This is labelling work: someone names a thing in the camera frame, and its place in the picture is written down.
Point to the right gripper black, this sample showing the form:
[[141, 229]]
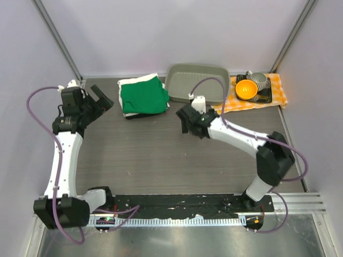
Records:
[[186, 128]]

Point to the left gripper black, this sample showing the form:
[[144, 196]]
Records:
[[101, 105]]

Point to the grey plastic tray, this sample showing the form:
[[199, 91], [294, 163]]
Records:
[[182, 78]]

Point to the green t shirt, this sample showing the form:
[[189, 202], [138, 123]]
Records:
[[143, 97]]

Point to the orange bowl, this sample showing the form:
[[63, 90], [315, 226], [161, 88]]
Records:
[[246, 89]]

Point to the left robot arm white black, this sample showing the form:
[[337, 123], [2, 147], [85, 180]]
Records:
[[60, 206]]

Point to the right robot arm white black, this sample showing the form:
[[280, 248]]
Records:
[[273, 157]]

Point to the black folded t shirt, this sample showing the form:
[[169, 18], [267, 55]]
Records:
[[136, 116]]

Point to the white folded daisy t shirt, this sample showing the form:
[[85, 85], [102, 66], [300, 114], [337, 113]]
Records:
[[123, 88]]

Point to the black floral square plate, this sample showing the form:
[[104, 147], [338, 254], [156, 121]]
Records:
[[262, 96]]

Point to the grey striped mug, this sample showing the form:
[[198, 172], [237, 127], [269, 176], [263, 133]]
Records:
[[260, 79]]

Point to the orange checkered cloth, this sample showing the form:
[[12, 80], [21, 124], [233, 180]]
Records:
[[278, 95]]

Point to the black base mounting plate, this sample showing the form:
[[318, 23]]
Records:
[[182, 206]]

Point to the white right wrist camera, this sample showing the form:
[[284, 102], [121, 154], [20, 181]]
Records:
[[198, 103]]

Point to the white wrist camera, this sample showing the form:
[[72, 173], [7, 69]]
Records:
[[72, 83], [198, 103]]

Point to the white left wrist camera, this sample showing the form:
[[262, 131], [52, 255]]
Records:
[[72, 83]]

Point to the slotted cable duct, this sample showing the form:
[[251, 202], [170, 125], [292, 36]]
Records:
[[106, 222]]

